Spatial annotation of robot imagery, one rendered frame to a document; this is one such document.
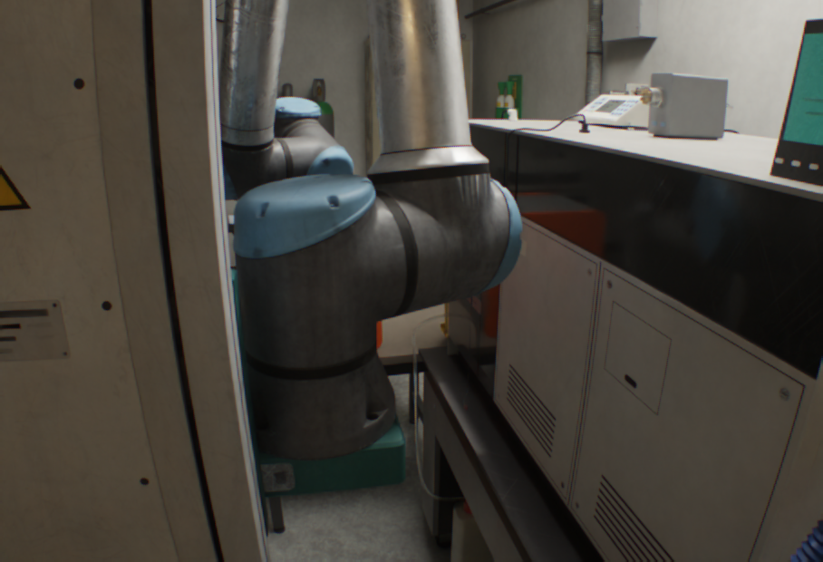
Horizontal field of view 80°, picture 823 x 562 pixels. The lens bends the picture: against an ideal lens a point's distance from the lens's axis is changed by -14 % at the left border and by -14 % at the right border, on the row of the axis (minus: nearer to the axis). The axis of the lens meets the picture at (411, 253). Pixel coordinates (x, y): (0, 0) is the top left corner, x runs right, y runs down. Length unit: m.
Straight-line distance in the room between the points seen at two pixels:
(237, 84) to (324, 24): 3.97
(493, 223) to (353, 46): 4.15
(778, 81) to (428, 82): 1.64
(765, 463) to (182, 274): 0.58
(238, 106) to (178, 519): 0.53
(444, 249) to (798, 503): 0.46
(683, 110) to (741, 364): 0.63
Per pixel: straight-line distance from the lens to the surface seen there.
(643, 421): 0.82
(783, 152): 0.65
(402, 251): 0.58
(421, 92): 0.65
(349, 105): 4.74
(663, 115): 1.16
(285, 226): 0.53
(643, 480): 0.85
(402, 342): 1.88
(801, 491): 0.66
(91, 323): 0.47
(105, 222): 0.44
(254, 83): 0.80
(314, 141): 0.91
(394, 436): 0.64
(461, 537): 1.88
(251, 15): 0.77
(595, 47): 2.98
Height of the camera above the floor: 1.51
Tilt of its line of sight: 16 degrees down
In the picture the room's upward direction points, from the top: straight up
